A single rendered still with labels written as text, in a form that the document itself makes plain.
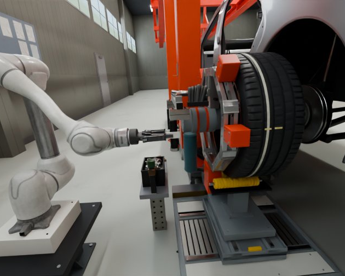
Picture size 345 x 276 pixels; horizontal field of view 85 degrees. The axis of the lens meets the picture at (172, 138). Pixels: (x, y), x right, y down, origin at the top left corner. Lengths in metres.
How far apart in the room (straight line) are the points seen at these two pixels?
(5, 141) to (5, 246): 2.73
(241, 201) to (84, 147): 0.98
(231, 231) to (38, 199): 1.04
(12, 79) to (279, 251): 1.55
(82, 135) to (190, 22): 1.08
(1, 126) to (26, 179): 2.71
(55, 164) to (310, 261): 1.53
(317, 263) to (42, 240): 1.43
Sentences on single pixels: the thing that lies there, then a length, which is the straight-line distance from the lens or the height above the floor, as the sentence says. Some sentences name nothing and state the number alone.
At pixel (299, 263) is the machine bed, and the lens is 1.42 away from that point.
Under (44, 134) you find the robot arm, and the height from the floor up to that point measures 0.82.
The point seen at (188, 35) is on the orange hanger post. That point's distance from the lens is 1.46.
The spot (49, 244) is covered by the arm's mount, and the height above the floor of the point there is 0.36.
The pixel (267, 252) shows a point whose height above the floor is 0.15.
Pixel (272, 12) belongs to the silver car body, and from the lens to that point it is 1.39.
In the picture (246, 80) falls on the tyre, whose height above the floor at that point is 1.06.
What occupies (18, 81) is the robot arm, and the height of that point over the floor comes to 1.10.
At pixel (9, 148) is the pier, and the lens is 3.91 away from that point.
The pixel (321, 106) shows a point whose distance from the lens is 1.16.
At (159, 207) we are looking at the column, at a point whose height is 0.20.
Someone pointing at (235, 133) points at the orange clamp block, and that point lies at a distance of 0.74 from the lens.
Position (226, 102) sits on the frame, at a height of 0.97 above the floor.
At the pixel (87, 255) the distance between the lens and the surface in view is 1.53.
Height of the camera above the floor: 1.08
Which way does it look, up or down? 18 degrees down
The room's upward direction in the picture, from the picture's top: 3 degrees counter-clockwise
